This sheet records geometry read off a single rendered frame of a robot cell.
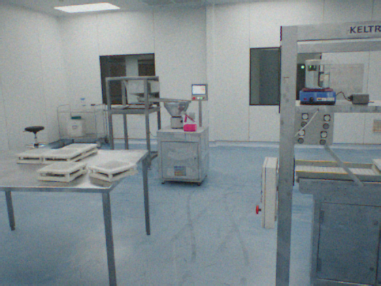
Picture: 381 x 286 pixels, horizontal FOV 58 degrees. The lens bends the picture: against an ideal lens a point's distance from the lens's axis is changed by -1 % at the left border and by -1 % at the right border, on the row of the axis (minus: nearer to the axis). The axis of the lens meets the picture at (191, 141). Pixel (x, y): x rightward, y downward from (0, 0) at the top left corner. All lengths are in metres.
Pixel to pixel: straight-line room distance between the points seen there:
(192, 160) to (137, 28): 4.00
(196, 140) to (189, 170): 0.43
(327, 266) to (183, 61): 5.76
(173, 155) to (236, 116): 2.88
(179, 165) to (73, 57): 4.64
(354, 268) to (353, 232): 0.25
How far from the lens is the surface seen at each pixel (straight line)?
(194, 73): 7.43
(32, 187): 2.45
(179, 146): 4.69
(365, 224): 2.41
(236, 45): 7.30
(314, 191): 2.25
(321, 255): 2.48
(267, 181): 1.40
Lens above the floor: 1.51
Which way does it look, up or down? 11 degrees down
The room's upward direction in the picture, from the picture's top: 1 degrees counter-clockwise
